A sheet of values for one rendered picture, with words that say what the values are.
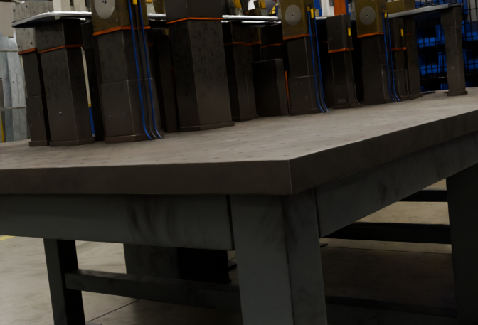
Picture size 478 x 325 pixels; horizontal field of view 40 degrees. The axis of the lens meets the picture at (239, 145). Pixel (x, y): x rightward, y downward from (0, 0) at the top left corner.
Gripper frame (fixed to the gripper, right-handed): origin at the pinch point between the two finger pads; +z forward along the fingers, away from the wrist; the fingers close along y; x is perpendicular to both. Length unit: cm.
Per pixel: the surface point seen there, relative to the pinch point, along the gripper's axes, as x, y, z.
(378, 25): 8.3, -24.4, 9.9
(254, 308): 138, -80, 54
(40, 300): 59, 120, 105
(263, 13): 18.0, 14.4, -0.1
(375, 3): 8.4, -24.4, 2.9
